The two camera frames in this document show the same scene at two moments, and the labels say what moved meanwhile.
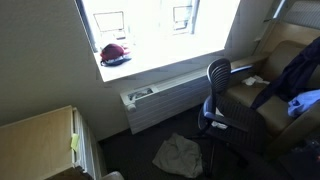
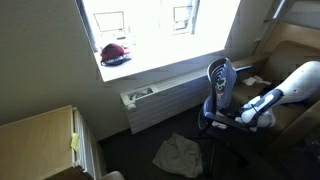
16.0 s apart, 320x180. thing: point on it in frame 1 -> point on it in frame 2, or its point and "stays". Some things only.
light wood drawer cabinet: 40,146 stays
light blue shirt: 302,101 -> 225,85
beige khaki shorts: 180,155 stays
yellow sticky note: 75,141 stays
